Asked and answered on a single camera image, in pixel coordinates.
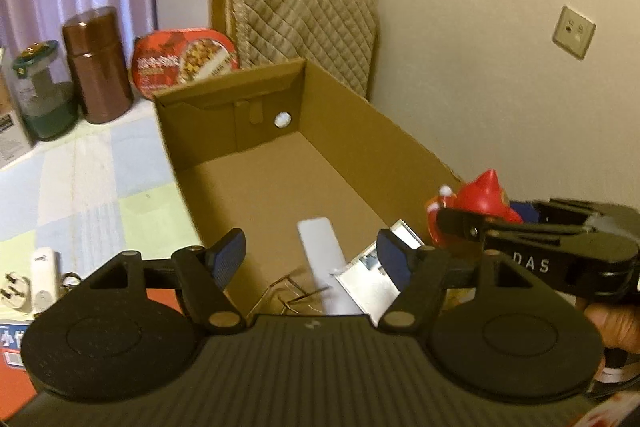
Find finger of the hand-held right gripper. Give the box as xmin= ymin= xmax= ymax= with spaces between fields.
xmin=520 ymin=199 xmax=608 ymax=227
xmin=434 ymin=206 xmax=502 ymax=253

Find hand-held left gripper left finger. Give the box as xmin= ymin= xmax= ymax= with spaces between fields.
xmin=60 ymin=228 xmax=248 ymax=335

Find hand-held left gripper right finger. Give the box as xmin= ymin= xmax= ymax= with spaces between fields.
xmin=376 ymin=228 xmax=576 ymax=338

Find red toy figure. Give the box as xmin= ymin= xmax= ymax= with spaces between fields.
xmin=424 ymin=169 xmax=525 ymax=248

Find white shallow box lid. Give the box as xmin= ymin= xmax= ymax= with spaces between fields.
xmin=330 ymin=219 xmax=426 ymax=325

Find brown cardboard box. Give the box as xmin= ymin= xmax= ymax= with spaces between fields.
xmin=152 ymin=57 xmax=463 ymax=323

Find thin wire frame glasses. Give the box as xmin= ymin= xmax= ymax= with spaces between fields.
xmin=250 ymin=274 xmax=331 ymax=317

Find person's right hand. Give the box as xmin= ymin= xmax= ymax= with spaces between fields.
xmin=575 ymin=292 xmax=640 ymax=350

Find pastel checked tablecloth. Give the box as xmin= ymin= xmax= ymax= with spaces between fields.
xmin=0 ymin=99 xmax=206 ymax=323

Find small white device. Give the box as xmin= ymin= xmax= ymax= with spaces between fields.
xmin=29 ymin=247 xmax=63 ymax=314

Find red instant meal box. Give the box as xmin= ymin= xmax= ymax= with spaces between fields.
xmin=131 ymin=27 xmax=242 ymax=102

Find brown metal canister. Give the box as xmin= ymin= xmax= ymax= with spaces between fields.
xmin=62 ymin=6 xmax=135 ymax=124

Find glass jar with green lid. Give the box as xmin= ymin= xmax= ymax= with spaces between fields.
xmin=12 ymin=40 xmax=81 ymax=142

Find white product box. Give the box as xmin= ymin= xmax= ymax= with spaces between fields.
xmin=0 ymin=49 xmax=35 ymax=171

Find beige quilted chair cover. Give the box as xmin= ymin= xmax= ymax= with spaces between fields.
xmin=226 ymin=0 xmax=380 ymax=104

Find beige wall data socket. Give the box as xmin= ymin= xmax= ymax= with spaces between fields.
xmin=552 ymin=5 xmax=597 ymax=60

